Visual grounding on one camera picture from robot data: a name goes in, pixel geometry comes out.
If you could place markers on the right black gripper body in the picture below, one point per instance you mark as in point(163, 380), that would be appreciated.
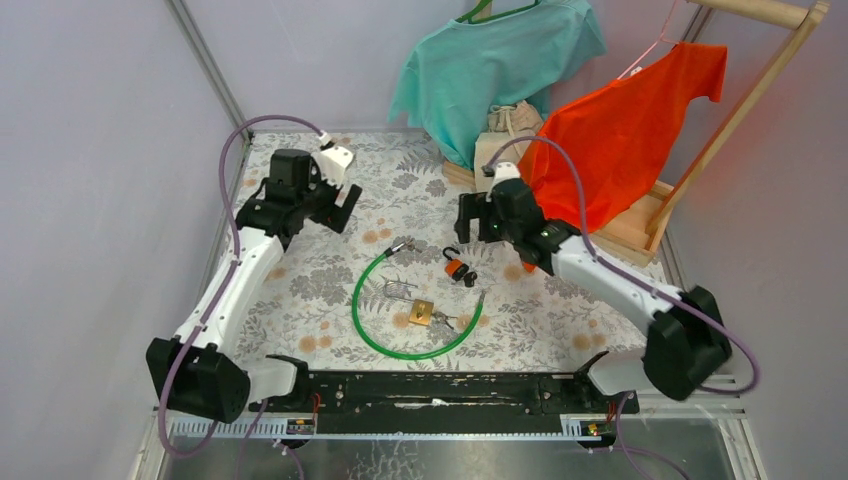
point(500, 229)

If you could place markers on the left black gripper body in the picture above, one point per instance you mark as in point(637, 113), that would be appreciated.
point(317, 200)

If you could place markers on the orange black padlock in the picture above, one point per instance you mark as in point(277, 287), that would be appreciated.
point(455, 268)

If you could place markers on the green cable lock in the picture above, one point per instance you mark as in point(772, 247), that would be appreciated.
point(381, 301)

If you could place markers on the cable lock key pair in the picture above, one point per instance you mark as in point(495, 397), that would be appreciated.
point(410, 244)

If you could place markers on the brass padlock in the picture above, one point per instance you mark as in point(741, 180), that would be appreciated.
point(421, 312)

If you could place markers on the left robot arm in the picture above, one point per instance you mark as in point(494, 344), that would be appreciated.
point(195, 371)

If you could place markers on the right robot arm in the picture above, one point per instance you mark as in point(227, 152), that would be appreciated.
point(684, 343)

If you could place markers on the floral table mat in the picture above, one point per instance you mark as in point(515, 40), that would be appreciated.
point(532, 321)

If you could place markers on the wooden clothes rack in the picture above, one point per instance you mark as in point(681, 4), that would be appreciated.
point(636, 234)

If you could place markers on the teal t-shirt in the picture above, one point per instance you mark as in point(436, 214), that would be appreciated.
point(453, 76)

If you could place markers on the orange t-shirt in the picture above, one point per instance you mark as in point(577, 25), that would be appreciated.
point(599, 154)

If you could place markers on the green clothes hanger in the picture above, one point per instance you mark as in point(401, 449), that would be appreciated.
point(483, 11)

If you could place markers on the pink clothes hanger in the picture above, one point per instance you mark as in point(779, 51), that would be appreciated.
point(661, 38)

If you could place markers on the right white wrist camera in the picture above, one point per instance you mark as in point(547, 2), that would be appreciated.
point(497, 173)

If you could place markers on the beige drawstring bag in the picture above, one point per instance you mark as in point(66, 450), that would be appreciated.
point(504, 122)

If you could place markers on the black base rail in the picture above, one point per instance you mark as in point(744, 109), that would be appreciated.
point(452, 403)

